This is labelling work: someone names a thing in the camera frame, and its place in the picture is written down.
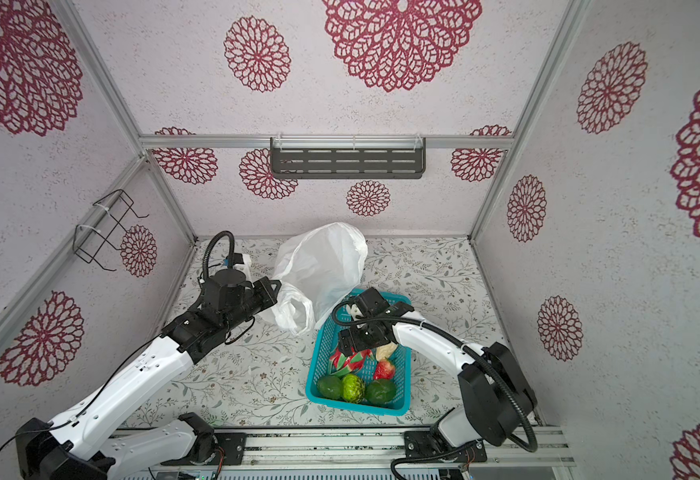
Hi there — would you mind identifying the beige pear fruit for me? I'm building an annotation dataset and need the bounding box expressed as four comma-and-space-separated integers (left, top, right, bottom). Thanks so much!
375, 342, 398, 362

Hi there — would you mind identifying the red strawberry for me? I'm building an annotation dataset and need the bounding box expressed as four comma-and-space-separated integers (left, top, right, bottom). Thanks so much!
373, 359, 396, 380

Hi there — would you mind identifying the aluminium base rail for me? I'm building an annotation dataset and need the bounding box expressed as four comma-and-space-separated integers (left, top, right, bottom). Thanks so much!
109, 424, 576, 480

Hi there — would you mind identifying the light green custard apple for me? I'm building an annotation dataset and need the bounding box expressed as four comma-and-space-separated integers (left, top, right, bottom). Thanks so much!
341, 374, 366, 404

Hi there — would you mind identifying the grey wall shelf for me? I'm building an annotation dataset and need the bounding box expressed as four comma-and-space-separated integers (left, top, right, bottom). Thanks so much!
269, 137, 427, 180

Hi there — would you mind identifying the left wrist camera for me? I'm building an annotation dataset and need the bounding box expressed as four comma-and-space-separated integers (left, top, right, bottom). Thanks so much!
232, 253, 252, 280

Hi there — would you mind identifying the dark green round fruit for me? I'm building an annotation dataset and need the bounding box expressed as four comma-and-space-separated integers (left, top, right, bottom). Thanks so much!
365, 379, 397, 406

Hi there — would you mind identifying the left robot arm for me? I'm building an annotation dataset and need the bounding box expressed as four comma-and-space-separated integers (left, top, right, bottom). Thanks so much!
9, 231, 282, 479

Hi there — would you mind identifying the green avocado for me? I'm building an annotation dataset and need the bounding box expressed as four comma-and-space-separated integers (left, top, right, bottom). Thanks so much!
316, 375, 343, 401

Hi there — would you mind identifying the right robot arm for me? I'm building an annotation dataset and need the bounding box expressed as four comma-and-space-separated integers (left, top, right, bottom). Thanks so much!
330, 288, 539, 479

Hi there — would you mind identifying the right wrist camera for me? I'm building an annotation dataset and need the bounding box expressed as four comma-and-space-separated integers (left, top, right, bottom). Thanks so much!
346, 304, 365, 321

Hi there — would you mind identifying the white plastic bag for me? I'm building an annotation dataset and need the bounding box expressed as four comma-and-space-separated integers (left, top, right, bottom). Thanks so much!
261, 222, 369, 336

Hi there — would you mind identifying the red dragon fruit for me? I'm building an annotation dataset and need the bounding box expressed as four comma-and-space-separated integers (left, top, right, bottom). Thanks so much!
329, 349, 372, 378

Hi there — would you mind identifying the teal plastic basket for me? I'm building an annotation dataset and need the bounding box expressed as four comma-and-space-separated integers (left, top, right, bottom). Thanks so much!
305, 287, 414, 417

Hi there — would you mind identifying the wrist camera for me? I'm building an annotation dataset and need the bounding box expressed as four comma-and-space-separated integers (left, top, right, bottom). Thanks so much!
232, 253, 252, 280
346, 304, 365, 321

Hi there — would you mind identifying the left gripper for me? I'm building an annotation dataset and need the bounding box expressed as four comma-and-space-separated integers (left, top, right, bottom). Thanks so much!
224, 276, 281, 334

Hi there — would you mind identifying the black wire rack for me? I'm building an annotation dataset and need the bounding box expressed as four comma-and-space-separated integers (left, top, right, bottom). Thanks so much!
71, 189, 149, 272

